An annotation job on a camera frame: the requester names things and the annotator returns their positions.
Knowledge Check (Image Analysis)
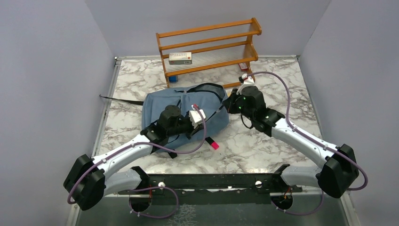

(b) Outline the orange wooden shelf rack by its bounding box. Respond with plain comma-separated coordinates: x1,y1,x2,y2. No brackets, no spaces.
156,17,262,87

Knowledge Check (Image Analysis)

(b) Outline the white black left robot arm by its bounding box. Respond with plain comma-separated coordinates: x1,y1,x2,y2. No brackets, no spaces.
63,105,207,210

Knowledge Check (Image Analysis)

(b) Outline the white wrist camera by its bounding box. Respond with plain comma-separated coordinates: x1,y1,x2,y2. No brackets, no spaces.
189,105,206,129
237,73,255,94

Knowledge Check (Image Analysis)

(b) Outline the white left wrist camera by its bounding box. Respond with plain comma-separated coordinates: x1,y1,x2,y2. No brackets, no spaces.
189,105,206,129

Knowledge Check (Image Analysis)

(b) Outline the white grey box on shelf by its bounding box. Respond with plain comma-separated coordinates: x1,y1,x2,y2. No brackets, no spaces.
168,52,192,65

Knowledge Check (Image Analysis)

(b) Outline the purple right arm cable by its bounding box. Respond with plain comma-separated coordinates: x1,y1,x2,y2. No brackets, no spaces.
244,72,369,217

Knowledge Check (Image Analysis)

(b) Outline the blue small object under shelf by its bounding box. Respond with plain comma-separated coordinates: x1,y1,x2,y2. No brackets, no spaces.
168,76,178,83

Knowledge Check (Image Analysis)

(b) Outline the blue student backpack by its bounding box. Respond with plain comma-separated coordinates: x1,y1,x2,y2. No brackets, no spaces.
126,83,229,156

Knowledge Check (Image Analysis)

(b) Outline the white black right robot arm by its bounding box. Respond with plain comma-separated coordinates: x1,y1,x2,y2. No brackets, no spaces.
223,86,359,198

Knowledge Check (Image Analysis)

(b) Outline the pink marker pen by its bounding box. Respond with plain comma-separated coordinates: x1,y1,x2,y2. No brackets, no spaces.
205,137,219,150

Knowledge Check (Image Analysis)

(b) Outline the small red card box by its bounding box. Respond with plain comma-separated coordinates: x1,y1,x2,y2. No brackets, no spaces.
239,63,248,71

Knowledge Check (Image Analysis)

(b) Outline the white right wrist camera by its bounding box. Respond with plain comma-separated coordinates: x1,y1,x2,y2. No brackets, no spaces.
237,73,255,94

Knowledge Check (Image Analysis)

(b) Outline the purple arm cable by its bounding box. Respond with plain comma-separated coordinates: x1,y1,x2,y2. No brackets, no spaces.
67,104,207,219
244,72,369,217

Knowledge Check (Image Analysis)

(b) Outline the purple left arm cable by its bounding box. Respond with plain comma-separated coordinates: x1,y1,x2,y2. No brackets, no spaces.
67,104,207,219

